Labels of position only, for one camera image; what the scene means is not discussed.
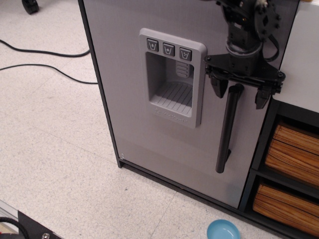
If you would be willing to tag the white counter top block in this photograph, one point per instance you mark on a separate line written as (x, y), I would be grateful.
(301, 60)

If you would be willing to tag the blue plastic bowl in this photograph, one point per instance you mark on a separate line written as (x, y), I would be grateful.
(222, 229)

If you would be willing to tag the black bar door handle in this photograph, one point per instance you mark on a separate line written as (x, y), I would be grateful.
(234, 94)

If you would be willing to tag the black caster wheel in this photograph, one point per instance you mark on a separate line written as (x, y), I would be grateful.
(30, 6)

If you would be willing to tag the dark shelf unit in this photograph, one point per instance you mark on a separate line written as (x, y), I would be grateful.
(260, 173)

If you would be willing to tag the grey toy fridge door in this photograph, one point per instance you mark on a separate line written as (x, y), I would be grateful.
(186, 84)

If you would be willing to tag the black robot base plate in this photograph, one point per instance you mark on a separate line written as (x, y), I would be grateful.
(35, 230)

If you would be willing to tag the grey water dispenser panel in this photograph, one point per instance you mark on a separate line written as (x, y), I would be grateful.
(173, 72)

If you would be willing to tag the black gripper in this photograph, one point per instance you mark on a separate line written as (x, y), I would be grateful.
(253, 70)

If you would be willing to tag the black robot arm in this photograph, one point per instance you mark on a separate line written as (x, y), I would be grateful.
(250, 49)

